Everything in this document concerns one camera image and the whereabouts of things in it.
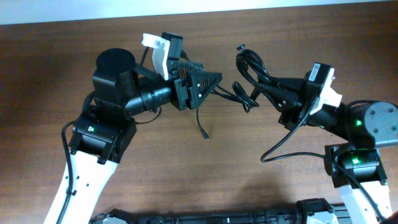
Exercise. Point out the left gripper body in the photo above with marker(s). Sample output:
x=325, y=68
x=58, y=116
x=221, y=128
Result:
x=181, y=101

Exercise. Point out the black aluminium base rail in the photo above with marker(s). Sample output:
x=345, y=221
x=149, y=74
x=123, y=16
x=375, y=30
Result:
x=316, y=210

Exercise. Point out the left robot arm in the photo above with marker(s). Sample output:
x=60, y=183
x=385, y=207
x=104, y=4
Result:
x=123, y=88

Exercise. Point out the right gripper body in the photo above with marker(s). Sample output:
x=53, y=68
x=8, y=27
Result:
x=291, y=117

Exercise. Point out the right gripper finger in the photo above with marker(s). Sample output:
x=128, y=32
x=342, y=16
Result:
x=288, y=83
x=283, y=100

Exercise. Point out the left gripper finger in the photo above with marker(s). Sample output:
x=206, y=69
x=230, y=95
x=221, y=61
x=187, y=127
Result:
x=200, y=85
x=189, y=65

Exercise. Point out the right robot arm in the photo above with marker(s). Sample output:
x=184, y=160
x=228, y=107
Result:
x=367, y=126

